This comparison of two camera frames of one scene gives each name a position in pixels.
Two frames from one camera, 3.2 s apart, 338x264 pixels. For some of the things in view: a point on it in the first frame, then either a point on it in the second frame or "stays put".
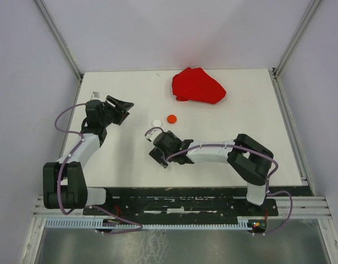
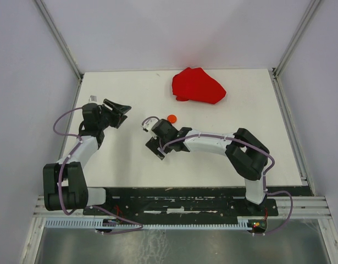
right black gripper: [156, 154] to [153, 144]
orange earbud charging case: [171, 119] stays put
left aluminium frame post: [59, 39] stays put
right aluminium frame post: [307, 17] stays put
